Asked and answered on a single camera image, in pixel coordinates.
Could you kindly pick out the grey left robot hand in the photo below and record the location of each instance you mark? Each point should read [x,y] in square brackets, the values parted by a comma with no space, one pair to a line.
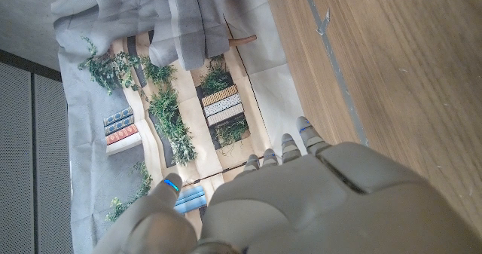
[320,209]

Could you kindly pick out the printed room backdrop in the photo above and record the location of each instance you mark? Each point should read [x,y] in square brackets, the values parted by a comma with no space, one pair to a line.
[188,95]

